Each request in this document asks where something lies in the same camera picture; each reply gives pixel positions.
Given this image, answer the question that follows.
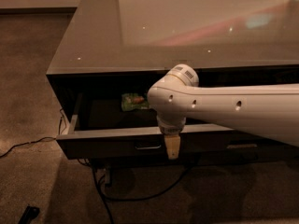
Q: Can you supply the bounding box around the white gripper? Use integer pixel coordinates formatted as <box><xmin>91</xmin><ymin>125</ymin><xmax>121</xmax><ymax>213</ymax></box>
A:
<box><xmin>157</xmin><ymin>115</ymin><xmax>186</xmax><ymax>160</ymax></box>

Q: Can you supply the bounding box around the dark drawer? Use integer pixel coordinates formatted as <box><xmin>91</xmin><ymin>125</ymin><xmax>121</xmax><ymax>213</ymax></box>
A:
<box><xmin>57</xmin><ymin>93</ymin><xmax>234</xmax><ymax>160</ymax></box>
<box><xmin>185</xmin><ymin>139</ymin><xmax>299</xmax><ymax>166</ymax></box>

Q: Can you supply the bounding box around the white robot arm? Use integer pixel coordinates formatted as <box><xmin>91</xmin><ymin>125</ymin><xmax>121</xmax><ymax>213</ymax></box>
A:
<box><xmin>147</xmin><ymin>64</ymin><xmax>299</xmax><ymax>160</ymax></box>

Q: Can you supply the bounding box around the dark drawer cabinet glass top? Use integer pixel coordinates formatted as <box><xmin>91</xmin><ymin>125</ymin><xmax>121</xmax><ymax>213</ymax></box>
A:
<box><xmin>47</xmin><ymin>0</ymin><xmax>299</xmax><ymax>165</ymax></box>

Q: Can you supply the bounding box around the green snack bag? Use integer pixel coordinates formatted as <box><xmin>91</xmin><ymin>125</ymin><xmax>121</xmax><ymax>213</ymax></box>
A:
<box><xmin>121</xmin><ymin>93</ymin><xmax>150</xmax><ymax>112</ymax></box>

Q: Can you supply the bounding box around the black object on floor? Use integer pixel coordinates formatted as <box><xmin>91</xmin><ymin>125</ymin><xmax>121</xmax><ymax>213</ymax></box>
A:
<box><xmin>18</xmin><ymin>205</ymin><xmax>40</xmax><ymax>224</ymax></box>

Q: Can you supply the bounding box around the thick black floor cable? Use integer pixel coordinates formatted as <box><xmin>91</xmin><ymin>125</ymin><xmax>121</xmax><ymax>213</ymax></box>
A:
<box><xmin>78</xmin><ymin>158</ymin><xmax>194</xmax><ymax>224</ymax></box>

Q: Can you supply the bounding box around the thin black floor cable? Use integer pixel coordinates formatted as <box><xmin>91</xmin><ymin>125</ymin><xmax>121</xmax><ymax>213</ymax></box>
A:
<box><xmin>0</xmin><ymin>108</ymin><xmax>65</xmax><ymax>159</ymax></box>

